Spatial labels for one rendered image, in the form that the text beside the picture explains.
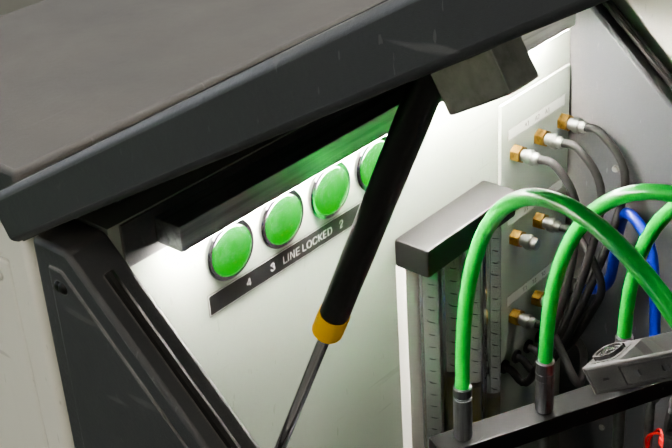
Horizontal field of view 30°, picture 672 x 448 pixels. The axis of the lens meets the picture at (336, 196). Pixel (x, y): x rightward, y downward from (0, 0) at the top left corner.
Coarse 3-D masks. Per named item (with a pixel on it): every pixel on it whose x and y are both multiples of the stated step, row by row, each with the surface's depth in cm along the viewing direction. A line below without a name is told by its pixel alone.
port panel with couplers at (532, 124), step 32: (544, 96) 130; (512, 128) 126; (544, 128) 132; (576, 128) 132; (512, 160) 128; (512, 224) 132; (544, 224) 135; (512, 256) 134; (544, 256) 140; (512, 288) 136; (544, 288) 142; (512, 320) 137
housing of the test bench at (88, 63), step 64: (64, 0) 117; (128, 0) 116; (192, 0) 115; (256, 0) 114; (320, 0) 113; (0, 64) 104; (64, 64) 103; (128, 64) 102; (192, 64) 101; (0, 128) 92; (64, 128) 92; (0, 256) 93; (0, 320) 96; (0, 384) 101
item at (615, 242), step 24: (528, 192) 96; (552, 192) 94; (504, 216) 102; (576, 216) 91; (600, 216) 90; (480, 240) 105; (600, 240) 89; (624, 240) 88; (480, 264) 108; (624, 264) 87; (648, 264) 86; (648, 288) 85; (456, 336) 114; (456, 360) 115; (456, 384) 117
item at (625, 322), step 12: (660, 216) 114; (648, 228) 115; (660, 228) 114; (648, 240) 116; (648, 252) 117; (624, 288) 120; (636, 288) 119; (624, 300) 120; (624, 312) 121; (624, 324) 122; (624, 336) 122
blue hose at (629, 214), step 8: (624, 208) 132; (624, 216) 132; (632, 216) 131; (624, 224) 133; (632, 224) 131; (640, 224) 130; (640, 232) 130; (648, 256) 131; (656, 256) 131; (608, 264) 137; (616, 264) 136; (656, 264) 131; (608, 272) 137; (616, 272) 137; (656, 272) 131; (608, 280) 138; (584, 288) 141; (608, 288) 139; (656, 312) 133; (656, 320) 133; (656, 328) 134
